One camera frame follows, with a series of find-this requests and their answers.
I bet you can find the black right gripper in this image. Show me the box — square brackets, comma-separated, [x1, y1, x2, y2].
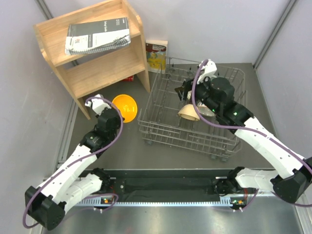
[175, 73, 221, 115]

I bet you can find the beige bird-pattern bowl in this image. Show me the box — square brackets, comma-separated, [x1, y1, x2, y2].
[178, 104, 200, 121]

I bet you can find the yellow plastic bowl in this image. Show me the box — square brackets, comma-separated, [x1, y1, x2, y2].
[113, 94, 138, 123]

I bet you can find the black-white striped bowl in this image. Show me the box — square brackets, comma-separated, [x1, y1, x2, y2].
[196, 101, 215, 117]

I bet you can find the grey wire dish rack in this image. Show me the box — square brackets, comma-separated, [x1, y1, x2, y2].
[138, 57, 242, 161]

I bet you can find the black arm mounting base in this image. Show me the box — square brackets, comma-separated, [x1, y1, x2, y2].
[80, 168, 259, 203]

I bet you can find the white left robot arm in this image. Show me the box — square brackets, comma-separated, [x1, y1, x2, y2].
[22, 103, 123, 231]

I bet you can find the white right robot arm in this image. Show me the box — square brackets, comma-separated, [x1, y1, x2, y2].
[175, 77, 312, 204]

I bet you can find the small red object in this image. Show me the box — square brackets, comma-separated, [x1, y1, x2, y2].
[123, 75, 134, 82]

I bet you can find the colourful paperback book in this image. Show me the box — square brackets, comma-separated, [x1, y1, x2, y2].
[146, 40, 168, 74]

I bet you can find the wooden two-tier shelf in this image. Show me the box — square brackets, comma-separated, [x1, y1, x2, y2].
[34, 0, 150, 119]

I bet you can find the grey spiral-bound manual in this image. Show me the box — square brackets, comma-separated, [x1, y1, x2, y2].
[65, 17, 131, 56]

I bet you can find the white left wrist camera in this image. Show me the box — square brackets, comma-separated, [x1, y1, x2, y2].
[85, 94, 111, 115]

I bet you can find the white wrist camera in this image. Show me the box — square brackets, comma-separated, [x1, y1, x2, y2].
[85, 94, 111, 115]
[195, 59, 217, 85]

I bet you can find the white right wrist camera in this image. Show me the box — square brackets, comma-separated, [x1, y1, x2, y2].
[195, 59, 217, 85]

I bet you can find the aluminium rail with cable duct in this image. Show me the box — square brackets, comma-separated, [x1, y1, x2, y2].
[42, 175, 306, 208]

